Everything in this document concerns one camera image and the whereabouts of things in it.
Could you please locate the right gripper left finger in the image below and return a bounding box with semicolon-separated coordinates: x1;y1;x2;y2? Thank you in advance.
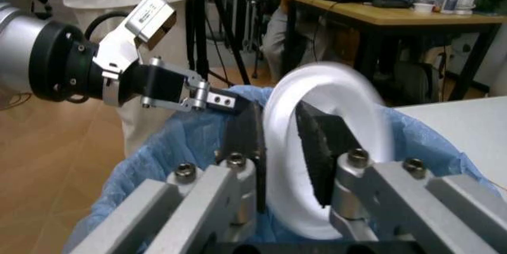
65;102;267;254

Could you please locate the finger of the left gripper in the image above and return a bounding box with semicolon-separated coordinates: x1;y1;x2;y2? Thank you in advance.
141;56;250;116

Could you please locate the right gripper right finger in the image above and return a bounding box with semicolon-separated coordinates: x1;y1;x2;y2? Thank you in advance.
294;101;507;254

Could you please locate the trash bin with blue bag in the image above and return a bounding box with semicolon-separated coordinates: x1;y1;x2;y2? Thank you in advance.
65;84;505;254

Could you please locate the white foam plate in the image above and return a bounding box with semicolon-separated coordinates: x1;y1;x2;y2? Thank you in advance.
263;62;400;240

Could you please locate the black tripod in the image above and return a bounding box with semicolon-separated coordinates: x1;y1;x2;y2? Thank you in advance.
184;0;255;87

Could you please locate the black equipment stand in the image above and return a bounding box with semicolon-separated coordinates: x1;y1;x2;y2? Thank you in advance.
231;0;275;80

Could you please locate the seated person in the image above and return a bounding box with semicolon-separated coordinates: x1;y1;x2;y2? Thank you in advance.
259;0;360;84

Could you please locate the dark bag under desk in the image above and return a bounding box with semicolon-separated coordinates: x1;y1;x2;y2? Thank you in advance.
378;61;442;102

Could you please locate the wooden desk with black legs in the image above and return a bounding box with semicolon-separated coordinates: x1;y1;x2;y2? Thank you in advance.
283;0;507;102

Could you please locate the black round device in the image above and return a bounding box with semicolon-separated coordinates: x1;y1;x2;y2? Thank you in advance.
370;0;412;9

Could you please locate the small white cup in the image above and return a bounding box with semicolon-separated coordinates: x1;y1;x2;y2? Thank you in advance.
413;2;438;14

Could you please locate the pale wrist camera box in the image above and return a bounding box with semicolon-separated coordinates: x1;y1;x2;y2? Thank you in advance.
123;0;179;50

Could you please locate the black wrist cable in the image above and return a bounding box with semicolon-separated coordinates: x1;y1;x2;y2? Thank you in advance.
84;11;132;40

